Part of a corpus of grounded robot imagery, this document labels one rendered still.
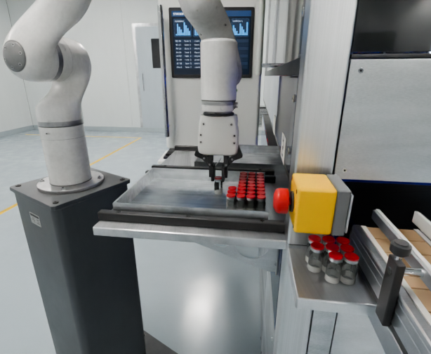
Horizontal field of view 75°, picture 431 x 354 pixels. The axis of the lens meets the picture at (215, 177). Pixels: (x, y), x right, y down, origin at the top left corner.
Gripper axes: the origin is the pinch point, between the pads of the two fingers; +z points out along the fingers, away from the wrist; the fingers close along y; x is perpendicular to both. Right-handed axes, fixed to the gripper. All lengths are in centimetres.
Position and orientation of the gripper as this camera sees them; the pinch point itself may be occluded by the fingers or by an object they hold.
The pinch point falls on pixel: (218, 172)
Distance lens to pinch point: 74.1
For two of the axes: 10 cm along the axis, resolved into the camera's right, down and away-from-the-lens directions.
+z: 0.0, 9.4, 3.4
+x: -1.4, 3.3, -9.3
